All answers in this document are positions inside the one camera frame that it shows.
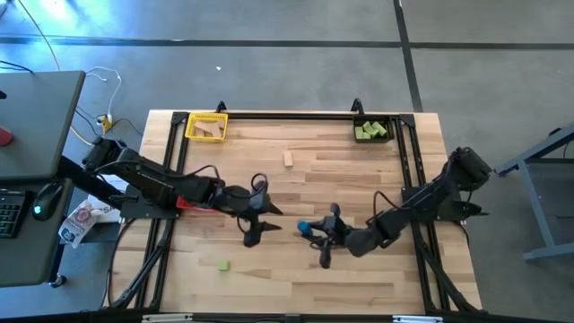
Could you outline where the red mesh basket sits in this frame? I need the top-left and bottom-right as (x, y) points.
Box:
(175, 196), (219, 213)

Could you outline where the black computer mouse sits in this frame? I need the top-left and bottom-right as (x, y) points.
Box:
(31, 181), (65, 223)

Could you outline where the white printed snack bag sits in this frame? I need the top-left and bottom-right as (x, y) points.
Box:
(57, 199), (104, 250)

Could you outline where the white floor cable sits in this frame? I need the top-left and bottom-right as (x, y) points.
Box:
(84, 65), (123, 118)

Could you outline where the yellow floor cable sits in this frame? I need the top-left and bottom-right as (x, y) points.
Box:
(15, 0), (62, 73)

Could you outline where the silver edge bracket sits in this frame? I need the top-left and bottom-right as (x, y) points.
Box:
(141, 313), (194, 323)
(392, 314), (444, 323)

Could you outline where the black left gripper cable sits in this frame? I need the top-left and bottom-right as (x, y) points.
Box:
(249, 172), (269, 198)

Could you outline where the black keyboard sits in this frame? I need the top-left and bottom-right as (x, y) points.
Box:
(0, 190), (26, 239)

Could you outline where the grey desk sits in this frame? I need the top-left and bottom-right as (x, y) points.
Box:
(0, 70), (86, 182)
(0, 179), (75, 288)

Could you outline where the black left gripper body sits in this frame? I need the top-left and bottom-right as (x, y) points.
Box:
(211, 179), (270, 249)

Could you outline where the black floor cable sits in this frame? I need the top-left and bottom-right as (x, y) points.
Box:
(0, 59), (35, 75)

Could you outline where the grey metal table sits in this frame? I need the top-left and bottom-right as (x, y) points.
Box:
(492, 123), (574, 264)

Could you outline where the black mesh basket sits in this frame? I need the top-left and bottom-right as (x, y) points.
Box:
(352, 114), (396, 144)

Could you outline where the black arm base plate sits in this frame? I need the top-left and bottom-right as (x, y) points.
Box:
(401, 185), (468, 224)
(119, 196), (180, 220)

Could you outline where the black aluminium table frame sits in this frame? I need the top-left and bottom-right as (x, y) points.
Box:
(107, 99), (483, 315)

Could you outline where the yellow mesh basket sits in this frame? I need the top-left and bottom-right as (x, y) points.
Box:
(184, 111), (230, 144)

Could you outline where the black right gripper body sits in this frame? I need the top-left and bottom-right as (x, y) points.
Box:
(311, 202), (356, 270)

